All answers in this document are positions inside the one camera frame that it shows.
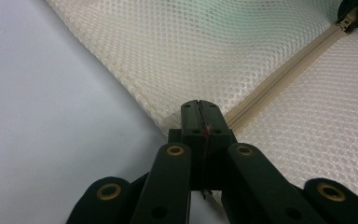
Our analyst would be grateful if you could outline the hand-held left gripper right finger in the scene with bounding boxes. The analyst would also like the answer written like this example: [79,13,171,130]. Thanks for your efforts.
[200,100,238,190]

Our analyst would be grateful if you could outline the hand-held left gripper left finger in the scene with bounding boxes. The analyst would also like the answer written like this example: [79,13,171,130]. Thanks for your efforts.
[168,100,205,190]

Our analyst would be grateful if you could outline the white mesh laundry bag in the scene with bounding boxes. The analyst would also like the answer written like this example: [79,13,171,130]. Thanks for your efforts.
[45,0,358,211]

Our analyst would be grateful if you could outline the pale green cloth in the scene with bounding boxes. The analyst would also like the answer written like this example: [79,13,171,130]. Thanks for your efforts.
[195,0,293,45]

